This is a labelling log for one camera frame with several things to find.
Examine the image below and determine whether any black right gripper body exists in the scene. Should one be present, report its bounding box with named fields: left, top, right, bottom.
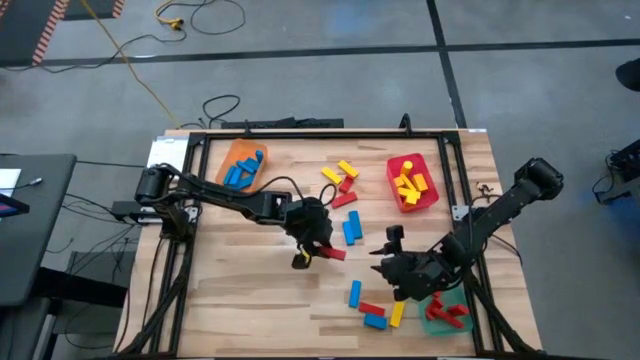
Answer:
left=382, top=249, right=454, bottom=304

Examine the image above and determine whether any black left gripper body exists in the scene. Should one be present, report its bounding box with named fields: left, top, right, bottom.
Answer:
left=283, top=196, right=335, bottom=251

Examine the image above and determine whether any red plastic bin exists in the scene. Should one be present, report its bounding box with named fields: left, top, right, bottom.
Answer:
left=385, top=152, right=441, bottom=214

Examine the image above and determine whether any orange plastic bin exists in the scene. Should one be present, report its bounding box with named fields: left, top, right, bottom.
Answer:
left=214, top=138, right=270, bottom=194

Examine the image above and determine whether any green plastic bin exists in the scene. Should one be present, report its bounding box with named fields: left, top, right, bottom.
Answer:
left=418, top=287, right=474, bottom=337

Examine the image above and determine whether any white printed booklet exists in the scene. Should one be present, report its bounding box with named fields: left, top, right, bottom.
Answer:
left=147, top=135, right=191, bottom=169

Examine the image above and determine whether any black power adapter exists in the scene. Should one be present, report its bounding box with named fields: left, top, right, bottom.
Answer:
left=110, top=199, right=146, bottom=225

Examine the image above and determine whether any black lower shelf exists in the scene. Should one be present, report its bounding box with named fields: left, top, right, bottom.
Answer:
left=37, top=249, right=130, bottom=309

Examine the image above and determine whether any black side table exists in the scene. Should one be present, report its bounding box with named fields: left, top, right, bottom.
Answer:
left=0, top=152, right=79, bottom=307

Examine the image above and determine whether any person's shoe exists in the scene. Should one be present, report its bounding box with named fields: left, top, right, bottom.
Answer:
left=615, top=58, right=640, bottom=93

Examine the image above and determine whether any dark tablet device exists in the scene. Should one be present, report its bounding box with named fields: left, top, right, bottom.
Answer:
left=0, top=192, right=31, bottom=219

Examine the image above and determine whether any white paper sheet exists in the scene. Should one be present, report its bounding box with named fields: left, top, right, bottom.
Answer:
left=0, top=167, right=23, bottom=192

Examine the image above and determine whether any black mat orange striped edge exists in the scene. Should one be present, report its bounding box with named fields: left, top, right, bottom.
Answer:
left=0, top=0, right=71, bottom=67
left=63, top=0, right=127, bottom=21

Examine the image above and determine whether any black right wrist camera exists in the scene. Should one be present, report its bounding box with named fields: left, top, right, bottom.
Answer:
left=385, top=224, right=405, bottom=254

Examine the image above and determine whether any black coiled cable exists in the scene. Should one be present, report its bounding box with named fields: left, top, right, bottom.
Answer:
left=179, top=93, right=242, bottom=130

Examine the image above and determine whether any black looped floor cable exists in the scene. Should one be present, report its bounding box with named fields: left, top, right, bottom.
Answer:
left=188, top=0, right=248, bottom=37

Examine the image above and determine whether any long yellow cable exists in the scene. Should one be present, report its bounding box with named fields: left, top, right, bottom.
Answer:
left=79, top=0, right=182, bottom=129

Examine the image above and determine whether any yellow plug cord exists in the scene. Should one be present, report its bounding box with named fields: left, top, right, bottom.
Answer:
left=154, top=0, right=187, bottom=31

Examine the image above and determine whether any long black floor cable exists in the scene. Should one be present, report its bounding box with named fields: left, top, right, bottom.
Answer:
left=0, top=27, right=189, bottom=74

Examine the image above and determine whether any cable with silver plug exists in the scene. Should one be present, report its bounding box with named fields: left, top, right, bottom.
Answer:
left=0, top=176, right=45, bottom=192

